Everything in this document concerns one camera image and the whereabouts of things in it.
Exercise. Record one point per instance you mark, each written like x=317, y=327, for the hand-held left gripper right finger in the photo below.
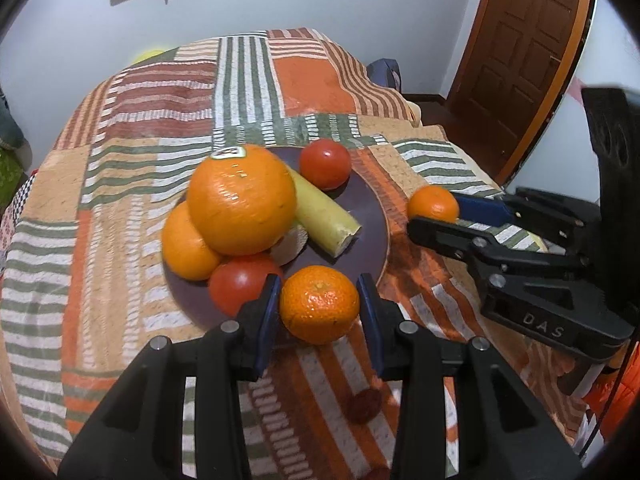
x=370, y=320

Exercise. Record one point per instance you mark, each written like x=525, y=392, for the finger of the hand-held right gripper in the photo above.
x=450, y=237
x=482, y=210

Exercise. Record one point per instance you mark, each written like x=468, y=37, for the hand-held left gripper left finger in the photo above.
x=267, y=320

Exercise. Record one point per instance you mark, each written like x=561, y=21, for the small mandarin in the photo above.
x=433, y=204
x=319, y=305

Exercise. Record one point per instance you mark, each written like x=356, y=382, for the red tomato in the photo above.
x=325, y=162
x=235, y=285

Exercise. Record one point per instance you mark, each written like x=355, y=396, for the purple plate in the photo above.
x=367, y=220

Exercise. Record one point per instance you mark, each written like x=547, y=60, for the large orange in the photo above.
x=240, y=205
x=185, y=250

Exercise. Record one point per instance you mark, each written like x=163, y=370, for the yellow sheet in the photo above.
x=539, y=245

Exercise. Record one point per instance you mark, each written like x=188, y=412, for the dark red jujube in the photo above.
x=378, y=473
x=365, y=405

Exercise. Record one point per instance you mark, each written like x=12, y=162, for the brown wooden door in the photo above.
x=515, y=50

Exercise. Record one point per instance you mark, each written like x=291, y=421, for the striped patchwork blanket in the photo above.
x=125, y=185

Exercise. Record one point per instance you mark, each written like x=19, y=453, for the orange cloth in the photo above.
x=617, y=400

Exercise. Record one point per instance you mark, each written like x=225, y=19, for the checkered cloth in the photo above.
x=25, y=197

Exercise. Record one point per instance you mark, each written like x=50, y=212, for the yellow stool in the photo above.
x=149, y=56

